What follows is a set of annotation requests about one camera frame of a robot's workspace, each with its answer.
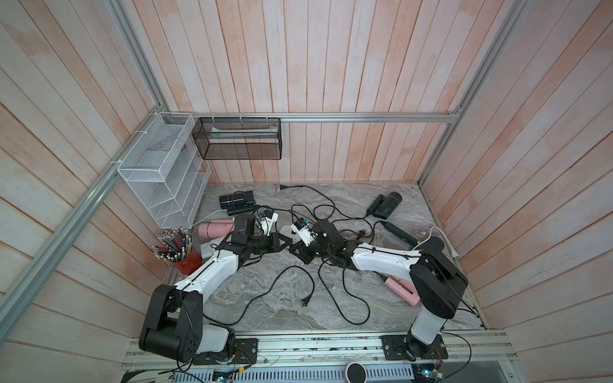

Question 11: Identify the black mesh wall basket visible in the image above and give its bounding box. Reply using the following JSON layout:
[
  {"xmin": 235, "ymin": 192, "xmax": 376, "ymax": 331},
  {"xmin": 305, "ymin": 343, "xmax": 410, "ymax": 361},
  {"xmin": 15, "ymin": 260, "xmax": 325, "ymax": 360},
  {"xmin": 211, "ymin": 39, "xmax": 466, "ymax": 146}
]
[{"xmin": 192, "ymin": 116, "xmax": 283, "ymax": 161}]

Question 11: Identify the dark green folded hair dryer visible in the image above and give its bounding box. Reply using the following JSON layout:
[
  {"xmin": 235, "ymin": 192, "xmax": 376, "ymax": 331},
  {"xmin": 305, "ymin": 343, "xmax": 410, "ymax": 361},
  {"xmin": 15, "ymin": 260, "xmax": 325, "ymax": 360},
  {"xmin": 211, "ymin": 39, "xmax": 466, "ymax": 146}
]
[{"xmin": 367, "ymin": 191, "xmax": 402, "ymax": 220}]

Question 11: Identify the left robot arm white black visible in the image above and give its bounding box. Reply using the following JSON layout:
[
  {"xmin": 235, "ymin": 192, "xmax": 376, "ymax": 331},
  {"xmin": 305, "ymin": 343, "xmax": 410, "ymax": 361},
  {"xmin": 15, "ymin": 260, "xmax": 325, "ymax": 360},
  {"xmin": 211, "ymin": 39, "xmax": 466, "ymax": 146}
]
[{"xmin": 139, "ymin": 215, "xmax": 292, "ymax": 364}]

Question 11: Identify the black folded hair dryer left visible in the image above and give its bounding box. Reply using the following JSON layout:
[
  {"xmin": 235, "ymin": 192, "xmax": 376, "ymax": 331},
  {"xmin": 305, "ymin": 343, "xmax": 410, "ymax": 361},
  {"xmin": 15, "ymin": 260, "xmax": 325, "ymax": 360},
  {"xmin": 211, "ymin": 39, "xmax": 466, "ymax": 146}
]
[{"xmin": 219, "ymin": 191, "xmax": 256, "ymax": 216}]

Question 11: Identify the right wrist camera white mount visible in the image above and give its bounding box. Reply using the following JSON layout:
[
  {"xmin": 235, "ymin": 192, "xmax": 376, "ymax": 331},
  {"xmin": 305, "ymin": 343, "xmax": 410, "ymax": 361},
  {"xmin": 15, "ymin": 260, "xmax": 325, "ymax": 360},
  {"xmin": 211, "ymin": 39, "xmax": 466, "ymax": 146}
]
[{"xmin": 291, "ymin": 219, "xmax": 315, "ymax": 247}]

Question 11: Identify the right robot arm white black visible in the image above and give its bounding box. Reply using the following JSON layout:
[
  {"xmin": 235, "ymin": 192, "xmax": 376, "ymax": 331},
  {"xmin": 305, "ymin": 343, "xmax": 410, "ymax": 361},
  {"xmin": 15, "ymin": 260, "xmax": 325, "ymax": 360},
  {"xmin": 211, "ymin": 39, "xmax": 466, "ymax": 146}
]
[{"xmin": 289, "ymin": 220, "xmax": 468, "ymax": 346}]

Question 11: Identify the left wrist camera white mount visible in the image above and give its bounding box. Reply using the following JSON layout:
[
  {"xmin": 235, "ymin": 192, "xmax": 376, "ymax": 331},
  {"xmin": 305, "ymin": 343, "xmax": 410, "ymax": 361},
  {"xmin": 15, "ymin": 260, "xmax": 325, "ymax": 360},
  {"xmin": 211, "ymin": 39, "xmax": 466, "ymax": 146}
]
[{"xmin": 258, "ymin": 209, "xmax": 279, "ymax": 236}]

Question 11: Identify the white folded hair dryer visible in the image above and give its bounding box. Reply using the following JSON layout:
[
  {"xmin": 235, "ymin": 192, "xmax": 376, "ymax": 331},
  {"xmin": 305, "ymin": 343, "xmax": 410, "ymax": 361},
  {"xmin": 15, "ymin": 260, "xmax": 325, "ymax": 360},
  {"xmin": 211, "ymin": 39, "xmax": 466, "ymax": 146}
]
[{"xmin": 200, "ymin": 238, "xmax": 223, "ymax": 261}]

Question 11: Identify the black round sensor puck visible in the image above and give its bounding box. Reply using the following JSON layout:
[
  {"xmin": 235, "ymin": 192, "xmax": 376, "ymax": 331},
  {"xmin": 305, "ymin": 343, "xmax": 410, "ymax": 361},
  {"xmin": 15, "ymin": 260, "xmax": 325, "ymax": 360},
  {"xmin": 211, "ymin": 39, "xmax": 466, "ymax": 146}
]
[{"xmin": 343, "ymin": 362, "xmax": 368, "ymax": 383}]

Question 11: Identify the red cup of pencils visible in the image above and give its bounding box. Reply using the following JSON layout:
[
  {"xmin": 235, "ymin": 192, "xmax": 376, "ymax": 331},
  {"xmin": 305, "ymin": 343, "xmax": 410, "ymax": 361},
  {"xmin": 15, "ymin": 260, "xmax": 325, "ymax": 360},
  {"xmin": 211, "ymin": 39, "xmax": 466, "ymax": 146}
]
[{"xmin": 152, "ymin": 228, "xmax": 203, "ymax": 275}]

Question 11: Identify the dark green hair dryer copper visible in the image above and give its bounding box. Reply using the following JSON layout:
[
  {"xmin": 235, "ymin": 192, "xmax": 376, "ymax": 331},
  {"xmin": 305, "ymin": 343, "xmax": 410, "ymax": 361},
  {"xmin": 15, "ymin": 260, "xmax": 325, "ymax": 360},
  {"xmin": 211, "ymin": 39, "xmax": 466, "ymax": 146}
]
[{"xmin": 382, "ymin": 221, "xmax": 445, "ymax": 254}]

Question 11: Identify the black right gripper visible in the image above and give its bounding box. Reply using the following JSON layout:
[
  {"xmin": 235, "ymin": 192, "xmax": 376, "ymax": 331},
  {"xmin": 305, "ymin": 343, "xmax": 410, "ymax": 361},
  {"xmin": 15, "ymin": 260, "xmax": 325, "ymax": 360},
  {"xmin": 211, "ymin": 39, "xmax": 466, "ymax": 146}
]
[{"xmin": 287, "ymin": 238, "xmax": 335, "ymax": 266}]

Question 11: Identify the pink hair dryer left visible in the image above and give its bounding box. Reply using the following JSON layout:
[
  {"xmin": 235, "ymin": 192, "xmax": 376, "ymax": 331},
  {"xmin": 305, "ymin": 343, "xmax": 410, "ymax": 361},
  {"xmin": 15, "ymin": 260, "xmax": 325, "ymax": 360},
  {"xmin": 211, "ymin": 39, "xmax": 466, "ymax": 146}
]
[{"xmin": 197, "ymin": 219, "xmax": 235, "ymax": 241}]

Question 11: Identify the pink folded hair dryer right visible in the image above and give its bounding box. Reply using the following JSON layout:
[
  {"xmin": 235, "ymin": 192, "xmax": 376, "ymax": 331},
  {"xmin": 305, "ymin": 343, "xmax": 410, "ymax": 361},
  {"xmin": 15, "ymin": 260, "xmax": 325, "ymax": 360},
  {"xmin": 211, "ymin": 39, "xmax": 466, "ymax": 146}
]
[{"xmin": 385, "ymin": 276, "xmax": 421, "ymax": 306}]

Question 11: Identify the far black plug cord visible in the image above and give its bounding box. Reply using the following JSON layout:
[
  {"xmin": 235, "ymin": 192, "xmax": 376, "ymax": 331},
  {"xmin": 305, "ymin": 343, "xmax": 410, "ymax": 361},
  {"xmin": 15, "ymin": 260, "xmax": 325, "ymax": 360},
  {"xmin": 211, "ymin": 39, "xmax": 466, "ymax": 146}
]
[{"xmin": 278, "ymin": 184, "xmax": 379, "ymax": 240}]

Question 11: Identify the white wire shelf rack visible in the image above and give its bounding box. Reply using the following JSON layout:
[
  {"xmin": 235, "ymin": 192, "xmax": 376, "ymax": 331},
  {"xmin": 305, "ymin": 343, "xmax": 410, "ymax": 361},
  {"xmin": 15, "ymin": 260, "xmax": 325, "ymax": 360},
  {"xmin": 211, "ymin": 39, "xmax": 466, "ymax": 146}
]
[{"xmin": 118, "ymin": 113, "xmax": 211, "ymax": 229}]

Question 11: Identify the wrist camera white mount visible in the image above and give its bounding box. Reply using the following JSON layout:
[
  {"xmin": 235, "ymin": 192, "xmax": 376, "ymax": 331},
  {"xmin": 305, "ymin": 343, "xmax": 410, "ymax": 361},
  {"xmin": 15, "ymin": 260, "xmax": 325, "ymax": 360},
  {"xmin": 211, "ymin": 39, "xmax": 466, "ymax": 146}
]
[
  {"xmin": 291, "ymin": 219, "xmax": 315, "ymax": 247},
  {"xmin": 258, "ymin": 209, "xmax": 279, "ymax": 236}
]

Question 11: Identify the pink dryer black cord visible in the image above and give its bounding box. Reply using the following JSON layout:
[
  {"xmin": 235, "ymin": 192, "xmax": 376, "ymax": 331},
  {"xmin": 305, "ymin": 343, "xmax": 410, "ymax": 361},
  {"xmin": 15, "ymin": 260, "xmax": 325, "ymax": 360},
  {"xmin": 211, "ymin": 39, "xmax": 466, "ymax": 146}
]
[{"xmin": 317, "ymin": 258, "xmax": 372, "ymax": 327}]

